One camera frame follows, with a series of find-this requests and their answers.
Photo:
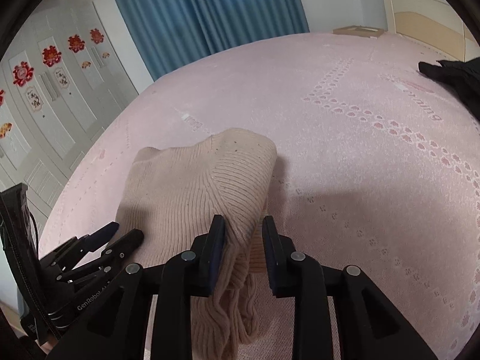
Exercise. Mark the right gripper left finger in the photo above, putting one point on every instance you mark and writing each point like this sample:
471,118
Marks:
148,304

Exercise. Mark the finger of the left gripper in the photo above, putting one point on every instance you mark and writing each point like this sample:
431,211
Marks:
74,249
110,258

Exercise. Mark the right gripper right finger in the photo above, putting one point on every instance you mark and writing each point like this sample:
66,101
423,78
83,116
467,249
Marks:
337,311

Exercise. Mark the beige knit sweater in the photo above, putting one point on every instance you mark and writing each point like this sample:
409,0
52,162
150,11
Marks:
172,196

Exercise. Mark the pink patterned bed sheet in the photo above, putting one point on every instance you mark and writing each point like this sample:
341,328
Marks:
377,165

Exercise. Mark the white wardrobe with red decals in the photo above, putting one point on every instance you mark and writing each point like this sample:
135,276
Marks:
62,85

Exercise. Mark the blue curtain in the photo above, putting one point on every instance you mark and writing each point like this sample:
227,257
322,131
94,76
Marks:
170,34

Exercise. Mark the black puffer jacket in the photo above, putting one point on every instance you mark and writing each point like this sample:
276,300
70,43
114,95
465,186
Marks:
462,76

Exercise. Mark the cream wooden headboard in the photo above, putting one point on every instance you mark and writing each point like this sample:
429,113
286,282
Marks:
434,24

